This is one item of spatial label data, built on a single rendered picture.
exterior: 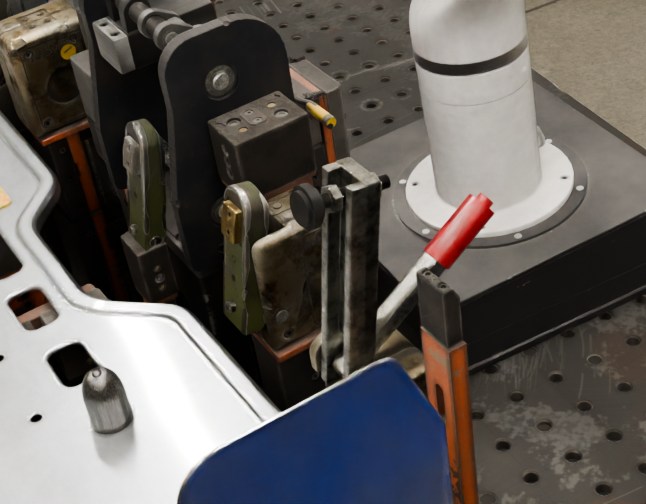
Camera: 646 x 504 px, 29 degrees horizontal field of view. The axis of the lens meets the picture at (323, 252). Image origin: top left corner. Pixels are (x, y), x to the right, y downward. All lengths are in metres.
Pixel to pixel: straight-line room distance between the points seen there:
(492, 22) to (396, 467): 0.81
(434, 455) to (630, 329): 0.91
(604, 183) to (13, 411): 0.73
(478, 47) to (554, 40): 2.07
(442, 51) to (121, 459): 0.56
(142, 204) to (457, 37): 0.37
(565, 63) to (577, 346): 1.90
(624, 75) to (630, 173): 1.75
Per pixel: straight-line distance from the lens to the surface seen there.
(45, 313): 1.10
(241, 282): 1.00
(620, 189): 1.42
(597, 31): 3.38
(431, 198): 1.42
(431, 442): 0.51
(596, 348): 1.40
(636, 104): 3.08
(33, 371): 1.03
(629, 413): 1.33
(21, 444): 0.97
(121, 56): 1.12
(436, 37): 1.28
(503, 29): 1.28
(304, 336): 1.06
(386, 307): 0.86
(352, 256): 0.79
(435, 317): 0.73
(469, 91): 1.30
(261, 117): 1.03
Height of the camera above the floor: 1.66
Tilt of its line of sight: 38 degrees down
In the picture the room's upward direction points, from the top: 9 degrees counter-clockwise
